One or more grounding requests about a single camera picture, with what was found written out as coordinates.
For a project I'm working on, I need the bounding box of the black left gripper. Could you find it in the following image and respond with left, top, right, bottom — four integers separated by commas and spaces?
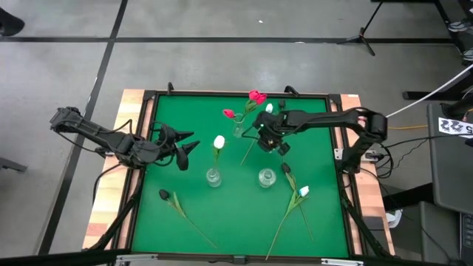
149, 124, 201, 164

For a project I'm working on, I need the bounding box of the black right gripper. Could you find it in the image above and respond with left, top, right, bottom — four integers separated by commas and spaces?
252, 109, 293, 157

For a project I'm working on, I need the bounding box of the white blue-tipped tulip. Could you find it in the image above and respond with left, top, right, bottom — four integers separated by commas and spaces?
211, 134, 226, 177
265, 185, 311, 262
239, 103, 275, 166

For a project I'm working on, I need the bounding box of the ribbed glass vase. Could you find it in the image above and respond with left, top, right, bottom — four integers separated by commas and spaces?
205, 167, 222, 188

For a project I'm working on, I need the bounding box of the red tulip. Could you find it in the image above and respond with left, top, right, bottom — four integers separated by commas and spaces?
222, 108, 243, 126
236, 89, 261, 129
242, 92, 268, 126

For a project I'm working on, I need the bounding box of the diamond-cut glass vase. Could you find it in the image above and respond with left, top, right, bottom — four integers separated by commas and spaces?
258, 168, 277, 189

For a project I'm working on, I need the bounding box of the slim glass bottle vase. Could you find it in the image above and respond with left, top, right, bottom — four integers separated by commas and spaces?
231, 112, 246, 138

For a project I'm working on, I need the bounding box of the green table mat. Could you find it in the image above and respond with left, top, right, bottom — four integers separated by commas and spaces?
132, 94, 350, 259

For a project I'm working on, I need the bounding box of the black tripod stand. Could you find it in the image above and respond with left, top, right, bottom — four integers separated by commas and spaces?
335, 0, 387, 57

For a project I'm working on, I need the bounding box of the black computer case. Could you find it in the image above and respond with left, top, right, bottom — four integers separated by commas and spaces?
382, 183, 463, 265

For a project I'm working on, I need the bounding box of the grey desk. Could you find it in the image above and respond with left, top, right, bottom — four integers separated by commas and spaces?
426, 101, 473, 215

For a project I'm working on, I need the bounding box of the white number sign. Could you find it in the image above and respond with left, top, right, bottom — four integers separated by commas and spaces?
438, 116, 473, 140

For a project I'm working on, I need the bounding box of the black keyboard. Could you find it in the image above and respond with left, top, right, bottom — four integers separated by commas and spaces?
459, 212, 473, 262

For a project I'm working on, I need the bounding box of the black table frame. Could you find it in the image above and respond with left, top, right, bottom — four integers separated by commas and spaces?
83, 81, 395, 265

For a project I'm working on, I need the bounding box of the silver bracket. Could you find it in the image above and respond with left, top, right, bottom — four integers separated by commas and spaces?
115, 253, 160, 265
320, 258, 365, 266

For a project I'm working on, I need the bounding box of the yellow floor cable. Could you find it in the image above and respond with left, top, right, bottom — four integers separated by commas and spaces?
387, 124, 429, 131

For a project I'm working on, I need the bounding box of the black power cable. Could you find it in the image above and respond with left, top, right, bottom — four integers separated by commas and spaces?
376, 134, 450, 178

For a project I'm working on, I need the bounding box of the white cable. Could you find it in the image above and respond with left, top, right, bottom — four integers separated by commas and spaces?
385, 63, 473, 119

